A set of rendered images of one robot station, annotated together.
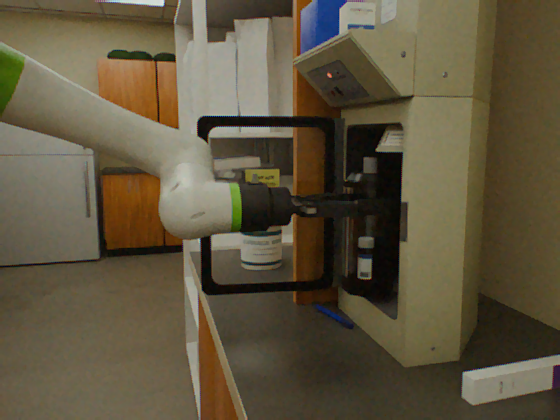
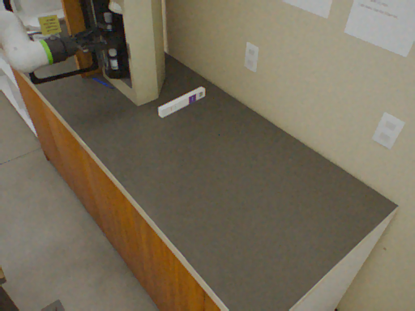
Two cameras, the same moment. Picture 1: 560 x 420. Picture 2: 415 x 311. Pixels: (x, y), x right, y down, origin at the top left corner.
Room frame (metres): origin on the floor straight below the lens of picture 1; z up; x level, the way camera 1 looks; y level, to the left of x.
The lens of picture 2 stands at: (-0.49, 0.07, 1.88)
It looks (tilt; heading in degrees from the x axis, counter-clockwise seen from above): 43 degrees down; 334
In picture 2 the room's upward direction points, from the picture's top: 3 degrees clockwise
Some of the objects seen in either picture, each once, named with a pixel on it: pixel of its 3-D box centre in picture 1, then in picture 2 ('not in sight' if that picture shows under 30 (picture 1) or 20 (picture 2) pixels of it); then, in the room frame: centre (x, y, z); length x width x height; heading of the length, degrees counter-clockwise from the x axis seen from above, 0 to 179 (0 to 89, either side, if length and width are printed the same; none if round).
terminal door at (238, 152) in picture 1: (268, 206); (55, 35); (1.10, 0.05, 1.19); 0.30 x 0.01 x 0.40; 99
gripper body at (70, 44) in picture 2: (291, 205); (74, 44); (0.93, 0.00, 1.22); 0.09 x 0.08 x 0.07; 105
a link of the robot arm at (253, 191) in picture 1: (253, 205); (54, 48); (0.91, 0.07, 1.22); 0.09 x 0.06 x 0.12; 15
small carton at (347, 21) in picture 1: (356, 24); not in sight; (0.92, -0.12, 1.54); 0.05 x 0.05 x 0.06; 10
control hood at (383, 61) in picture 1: (344, 75); not in sight; (0.97, -0.10, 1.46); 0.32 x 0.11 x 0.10; 16
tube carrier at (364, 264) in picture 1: (368, 232); (113, 48); (0.98, -0.16, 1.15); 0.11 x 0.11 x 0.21
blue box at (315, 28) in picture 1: (331, 29); not in sight; (1.04, -0.08, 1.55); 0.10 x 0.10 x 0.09; 16
